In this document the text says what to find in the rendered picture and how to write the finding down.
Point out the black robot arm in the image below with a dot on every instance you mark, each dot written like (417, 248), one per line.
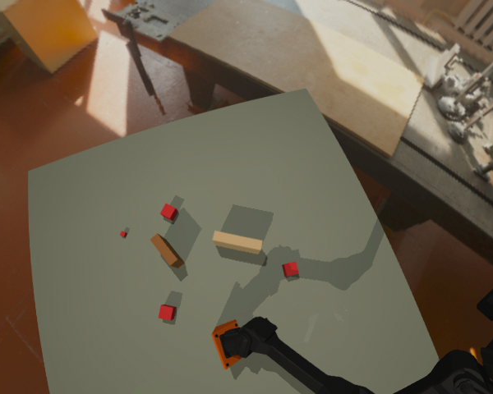
(458, 372)

